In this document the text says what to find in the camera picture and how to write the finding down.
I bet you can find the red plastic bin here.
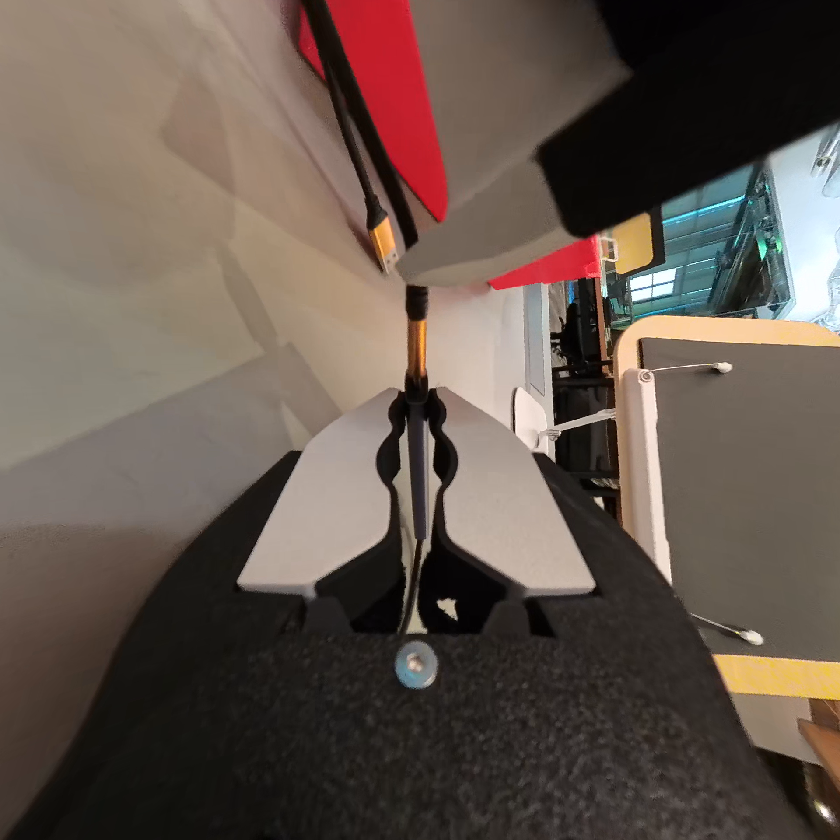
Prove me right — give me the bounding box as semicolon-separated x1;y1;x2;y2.
294;0;606;291

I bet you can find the grey desk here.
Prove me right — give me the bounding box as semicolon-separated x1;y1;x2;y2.
0;0;552;815

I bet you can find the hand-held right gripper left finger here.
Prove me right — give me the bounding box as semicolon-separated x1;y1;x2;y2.
237;390;401;615

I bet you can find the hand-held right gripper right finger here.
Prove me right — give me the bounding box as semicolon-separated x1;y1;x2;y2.
434;385;598;615

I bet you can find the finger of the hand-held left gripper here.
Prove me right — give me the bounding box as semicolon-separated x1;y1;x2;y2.
410;0;635;227
393;158;602;288

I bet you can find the black cable gold plug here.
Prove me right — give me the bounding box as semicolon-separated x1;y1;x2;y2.
301;0;438;634

